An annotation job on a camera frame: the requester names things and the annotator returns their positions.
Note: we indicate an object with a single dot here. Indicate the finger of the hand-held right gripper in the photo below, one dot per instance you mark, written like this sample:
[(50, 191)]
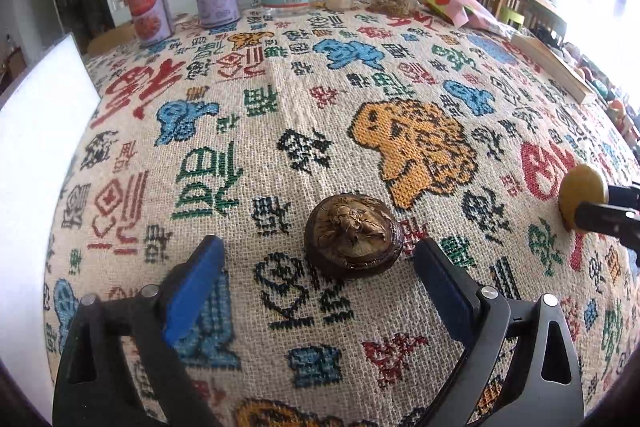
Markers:
[(605, 219), (625, 192)]

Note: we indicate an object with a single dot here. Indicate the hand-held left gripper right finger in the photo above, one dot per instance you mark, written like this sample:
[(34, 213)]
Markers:
[(445, 292)]

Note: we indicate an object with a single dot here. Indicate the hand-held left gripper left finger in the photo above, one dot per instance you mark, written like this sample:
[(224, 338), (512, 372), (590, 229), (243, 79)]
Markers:
[(192, 292)]

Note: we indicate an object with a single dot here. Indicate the green-brown round fruit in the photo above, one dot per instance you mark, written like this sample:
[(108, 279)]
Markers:
[(582, 184)]

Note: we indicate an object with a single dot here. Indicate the dark brown mangosteen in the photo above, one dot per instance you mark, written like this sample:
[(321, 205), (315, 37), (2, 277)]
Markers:
[(352, 237)]

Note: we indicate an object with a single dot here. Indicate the white cardboard box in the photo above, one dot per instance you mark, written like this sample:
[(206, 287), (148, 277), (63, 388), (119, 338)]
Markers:
[(40, 157)]

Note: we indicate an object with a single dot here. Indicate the basket of colourful toys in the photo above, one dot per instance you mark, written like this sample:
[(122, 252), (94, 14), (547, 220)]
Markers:
[(612, 97)]

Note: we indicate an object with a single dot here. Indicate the orange covered book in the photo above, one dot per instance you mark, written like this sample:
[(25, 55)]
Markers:
[(555, 67)]

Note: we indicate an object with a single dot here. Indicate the printed woven tablecloth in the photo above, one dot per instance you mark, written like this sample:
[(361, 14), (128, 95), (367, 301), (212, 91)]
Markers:
[(280, 107)]

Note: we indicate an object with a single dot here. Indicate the pink snack bag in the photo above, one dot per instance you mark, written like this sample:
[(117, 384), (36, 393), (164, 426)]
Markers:
[(465, 9)]

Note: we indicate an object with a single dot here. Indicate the pile of brown nuts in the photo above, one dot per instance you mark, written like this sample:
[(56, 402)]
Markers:
[(392, 7)]

